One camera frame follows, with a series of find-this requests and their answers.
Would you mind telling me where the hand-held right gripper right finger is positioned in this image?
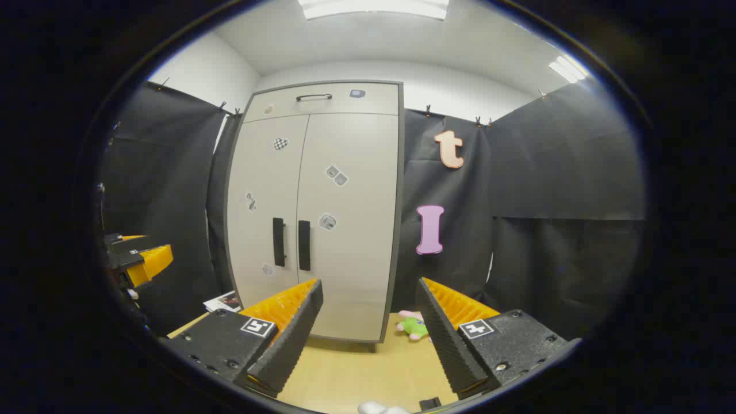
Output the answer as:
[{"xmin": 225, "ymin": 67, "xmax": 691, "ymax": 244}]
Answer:
[{"xmin": 415, "ymin": 277, "xmax": 571, "ymax": 400}]

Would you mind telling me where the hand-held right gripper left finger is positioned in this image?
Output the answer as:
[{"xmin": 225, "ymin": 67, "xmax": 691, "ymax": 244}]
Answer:
[{"xmin": 166, "ymin": 279, "xmax": 324, "ymax": 398}]

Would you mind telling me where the grey double-door shoe cabinet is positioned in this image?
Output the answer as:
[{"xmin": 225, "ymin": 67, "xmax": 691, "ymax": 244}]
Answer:
[{"xmin": 223, "ymin": 80, "xmax": 404, "ymax": 352}]

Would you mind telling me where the grey cabinet door box sticker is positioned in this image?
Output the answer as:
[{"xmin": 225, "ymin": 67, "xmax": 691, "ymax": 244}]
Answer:
[{"xmin": 296, "ymin": 113, "xmax": 399, "ymax": 342}]

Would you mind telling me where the grey cabinet door chequered sticker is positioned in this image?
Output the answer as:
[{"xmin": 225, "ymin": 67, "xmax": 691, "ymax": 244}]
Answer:
[{"xmin": 227, "ymin": 114, "xmax": 310, "ymax": 311}]

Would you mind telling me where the grey cabinet drawer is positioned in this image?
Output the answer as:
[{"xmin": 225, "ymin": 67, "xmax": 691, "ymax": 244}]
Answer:
[{"xmin": 243, "ymin": 83, "xmax": 400, "ymax": 123}]

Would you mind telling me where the green pink plush toy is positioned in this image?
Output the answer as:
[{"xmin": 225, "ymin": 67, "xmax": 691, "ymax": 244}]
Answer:
[{"xmin": 396, "ymin": 310, "xmax": 432, "ymax": 342}]

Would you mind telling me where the white printed booklet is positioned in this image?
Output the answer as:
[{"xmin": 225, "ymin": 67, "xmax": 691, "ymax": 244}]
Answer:
[{"xmin": 204, "ymin": 291, "xmax": 243, "ymax": 315}]

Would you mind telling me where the white soft object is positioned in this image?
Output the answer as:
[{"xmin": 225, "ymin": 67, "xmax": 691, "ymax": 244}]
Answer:
[{"xmin": 358, "ymin": 401, "xmax": 410, "ymax": 414}]

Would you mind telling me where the black backdrop cloth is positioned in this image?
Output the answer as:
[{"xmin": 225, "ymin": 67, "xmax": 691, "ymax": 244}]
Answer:
[{"xmin": 101, "ymin": 80, "xmax": 646, "ymax": 341}]

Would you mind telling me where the small ceiling light panel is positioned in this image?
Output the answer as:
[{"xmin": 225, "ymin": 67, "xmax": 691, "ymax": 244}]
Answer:
[{"xmin": 548, "ymin": 55, "xmax": 587, "ymax": 84}]

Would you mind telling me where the long ceiling light panel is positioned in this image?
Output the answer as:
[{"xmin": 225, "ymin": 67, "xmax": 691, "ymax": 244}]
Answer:
[{"xmin": 298, "ymin": 0, "xmax": 450, "ymax": 21}]

